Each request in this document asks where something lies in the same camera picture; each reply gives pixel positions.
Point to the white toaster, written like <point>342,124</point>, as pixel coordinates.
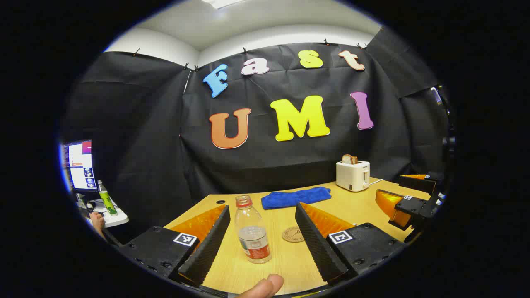
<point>351,176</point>

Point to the ceiling light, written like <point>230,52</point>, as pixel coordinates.
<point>221,3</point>

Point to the black backdrop cloth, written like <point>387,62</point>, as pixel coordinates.
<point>265,161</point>

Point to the green drink bottle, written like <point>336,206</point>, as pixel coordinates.
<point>107,200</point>

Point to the bread slice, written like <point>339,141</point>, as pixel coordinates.
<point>349,159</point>

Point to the round cork coaster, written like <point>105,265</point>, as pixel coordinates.
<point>291,235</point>

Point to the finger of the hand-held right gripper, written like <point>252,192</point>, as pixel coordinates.
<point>416,181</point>
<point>391,205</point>

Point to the white side desk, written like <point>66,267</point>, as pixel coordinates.
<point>114,217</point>

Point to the computer monitor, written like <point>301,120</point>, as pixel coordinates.
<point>80,165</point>

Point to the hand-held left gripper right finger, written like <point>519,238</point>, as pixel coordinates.
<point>316,244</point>

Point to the clear plastic water bottle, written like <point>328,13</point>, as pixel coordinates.
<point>252,231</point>

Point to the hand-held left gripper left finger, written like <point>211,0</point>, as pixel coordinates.
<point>207,252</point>

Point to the blue towel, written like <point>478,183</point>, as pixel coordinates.
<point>296,197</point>

